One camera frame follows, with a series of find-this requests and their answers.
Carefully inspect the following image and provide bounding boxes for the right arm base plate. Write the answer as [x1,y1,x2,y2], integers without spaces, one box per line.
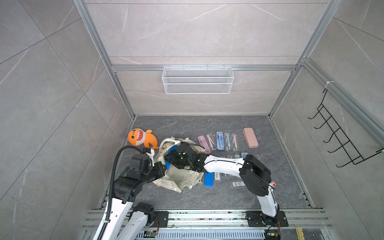
[246,211,289,227]

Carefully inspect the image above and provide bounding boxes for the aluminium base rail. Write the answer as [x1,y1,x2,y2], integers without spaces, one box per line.
[86,209,332,231]

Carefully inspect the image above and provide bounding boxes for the floral canvas tote bag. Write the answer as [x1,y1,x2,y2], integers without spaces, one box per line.
[153,137,206,193]

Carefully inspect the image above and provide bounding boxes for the purple pink compass case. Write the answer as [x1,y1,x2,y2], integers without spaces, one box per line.
[198,135,212,154]

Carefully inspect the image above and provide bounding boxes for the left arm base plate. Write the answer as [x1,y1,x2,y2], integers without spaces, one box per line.
[150,211,169,228]

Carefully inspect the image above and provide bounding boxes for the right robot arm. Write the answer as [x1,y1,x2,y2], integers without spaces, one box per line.
[165,143,279,219]

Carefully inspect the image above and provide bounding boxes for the black wire hook rack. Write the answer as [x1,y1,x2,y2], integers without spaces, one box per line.
[308,90,384,168]

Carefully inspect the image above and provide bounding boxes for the orange shark plush toy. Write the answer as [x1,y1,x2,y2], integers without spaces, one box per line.
[127,128,159,150]

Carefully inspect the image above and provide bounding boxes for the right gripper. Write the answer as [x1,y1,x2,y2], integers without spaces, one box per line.
[164,151,193,169]

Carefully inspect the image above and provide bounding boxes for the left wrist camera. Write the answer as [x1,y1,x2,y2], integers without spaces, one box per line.
[129,154,153,175]

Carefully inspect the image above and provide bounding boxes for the cases inside bag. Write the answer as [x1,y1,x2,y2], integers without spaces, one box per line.
[165,145,178,170]

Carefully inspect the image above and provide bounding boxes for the white wire mesh basket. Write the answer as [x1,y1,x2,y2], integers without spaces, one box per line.
[162,67,235,95]

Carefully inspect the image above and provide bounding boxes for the pink glasses case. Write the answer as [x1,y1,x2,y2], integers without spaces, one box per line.
[243,128,259,149]

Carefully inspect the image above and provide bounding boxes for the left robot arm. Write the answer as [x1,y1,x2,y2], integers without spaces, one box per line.
[93,146,167,240]

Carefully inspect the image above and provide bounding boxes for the clear case white label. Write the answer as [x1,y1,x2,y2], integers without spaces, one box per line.
[231,181,246,188]

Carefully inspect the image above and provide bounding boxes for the clear case pink compass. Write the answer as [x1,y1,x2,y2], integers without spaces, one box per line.
[207,134,217,151]

